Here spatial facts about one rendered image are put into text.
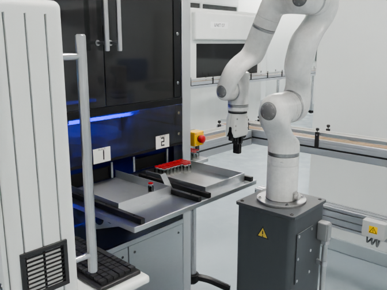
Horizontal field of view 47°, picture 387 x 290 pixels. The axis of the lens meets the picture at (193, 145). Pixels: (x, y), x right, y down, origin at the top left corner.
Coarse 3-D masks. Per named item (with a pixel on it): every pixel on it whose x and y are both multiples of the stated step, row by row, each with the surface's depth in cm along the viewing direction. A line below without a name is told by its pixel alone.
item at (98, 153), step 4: (100, 148) 179; (104, 148) 180; (108, 148) 182; (96, 152) 178; (100, 152) 179; (104, 152) 180; (108, 152) 182; (96, 156) 178; (100, 156) 179; (104, 156) 181; (108, 156) 182; (96, 160) 178; (100, 160) 180; (104, 160) 181; (108, 160) 183
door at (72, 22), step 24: (72, 0) 161; (96, 0) 168; (72, 24) 162; (96, 24) 170; (72, 48) 164; (96, 48) 172; (72, 72) 165; (96, 72) 173; (72, 96) 167; (96, 96) 175
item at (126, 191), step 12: (108, 180) 193; (120, 180) 193; (132, 180) 190; (144, 180) 184; (72, 192) 175; (96, 192) 177; (108, 192) 177; (120, 192) 177; (132, 192) 177; (144, 192) 177; (156, 192) 169; (168, 192) 174; (120, 204) 157; (132, 204) 161
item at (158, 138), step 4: (156, 136) 201; (160, 136) 203; (164, 136) 205; (168, 136) 207; (156, 140) 201; (160, 140) 203; (168, 140) 207; (156, 144) 202; (160, 144) 204; (168, 144) 208; (156, 148) 202
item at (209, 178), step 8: (192, 168) 211; (200, 168) 209; (208, 168) 205; (216, 168) 202; (224, 168) 199; (160, 176) 190; (176, 176) 199; (184, 176) 199; (192, 176) 199; (200, 176) 199; (208, 176) 199; (216, 176) 199; (224, 176) 199; (232, 176) 197; (240, 176) 190; (184, 184) 181; (192, 184) 178; (200, 184) 187; (208, 184) 187; (216, 184) 178; (224, 184) 183; (232, 184) 187
